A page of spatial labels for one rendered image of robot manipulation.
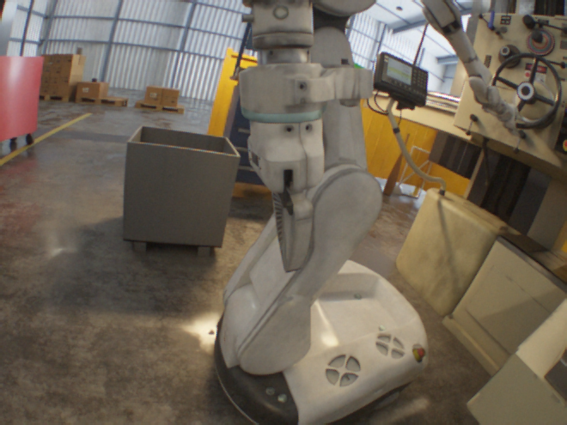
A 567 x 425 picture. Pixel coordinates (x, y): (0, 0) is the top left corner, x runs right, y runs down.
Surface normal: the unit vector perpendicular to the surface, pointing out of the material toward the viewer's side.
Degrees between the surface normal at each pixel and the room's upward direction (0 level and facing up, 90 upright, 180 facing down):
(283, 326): 89
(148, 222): 90
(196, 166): 90
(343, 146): 90
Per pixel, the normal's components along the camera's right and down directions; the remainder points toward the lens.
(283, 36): 0.01, 0.52
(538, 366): 0.26, -0.89
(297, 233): 0.32, 0.62
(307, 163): 0.38, 0.44
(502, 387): -0.91, -0.09
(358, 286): 0.38, 0.18
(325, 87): 0.76, 0.29
